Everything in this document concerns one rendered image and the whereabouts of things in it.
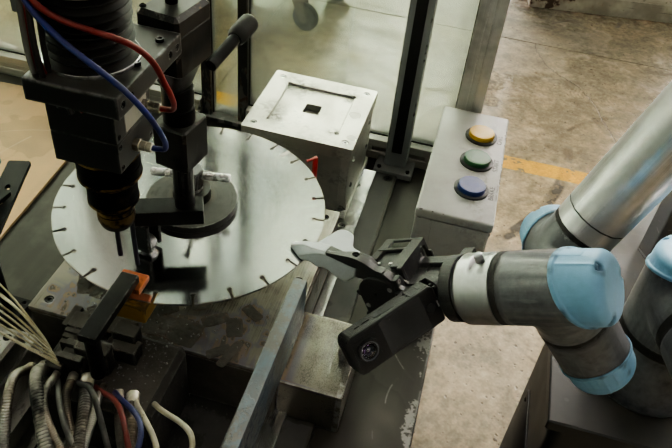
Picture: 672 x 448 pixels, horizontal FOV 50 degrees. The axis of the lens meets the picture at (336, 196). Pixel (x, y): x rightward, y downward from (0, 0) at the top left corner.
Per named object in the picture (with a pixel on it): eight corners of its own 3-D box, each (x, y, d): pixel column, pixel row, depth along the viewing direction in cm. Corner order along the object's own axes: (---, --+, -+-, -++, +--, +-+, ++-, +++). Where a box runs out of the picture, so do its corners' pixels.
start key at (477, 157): (463, 156, 112) (466, 146, 110) (489, 162, 111) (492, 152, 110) (460, 171, 109) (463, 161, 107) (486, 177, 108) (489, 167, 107)
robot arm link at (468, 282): (501, 341, 71) (476, 274, 69) (461, 339, 74) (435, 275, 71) (525, 295, 77) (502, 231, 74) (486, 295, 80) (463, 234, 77)
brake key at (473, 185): (458, 183, 106) (460, 172, 105) (484, 189, 106) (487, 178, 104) (454, 199, 103) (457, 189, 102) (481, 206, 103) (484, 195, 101)
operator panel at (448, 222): (429, 174, 130) (444, 105, 121) (489, 188, 129) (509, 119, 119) (400, 281, 109) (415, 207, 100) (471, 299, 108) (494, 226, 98)
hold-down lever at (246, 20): (202, 26, 73) (201, 0, 71) (260, 38, 72) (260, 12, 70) (169, 63, 67) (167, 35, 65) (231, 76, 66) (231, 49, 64)
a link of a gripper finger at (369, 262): (328, 263, 83) (393, 298, 81) (320, 272, 82) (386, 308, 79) (334, 234, 80) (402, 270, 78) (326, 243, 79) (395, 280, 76)
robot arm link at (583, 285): (622, 350, 66) (593, 298, 61) (512, 345, 73) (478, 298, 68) (633, 281, 71) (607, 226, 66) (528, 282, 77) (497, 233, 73)
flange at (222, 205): (139, 182, 91) (138, 166, 89) (225, 169, 94) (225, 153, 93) (154, 241, 83) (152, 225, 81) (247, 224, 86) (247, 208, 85)
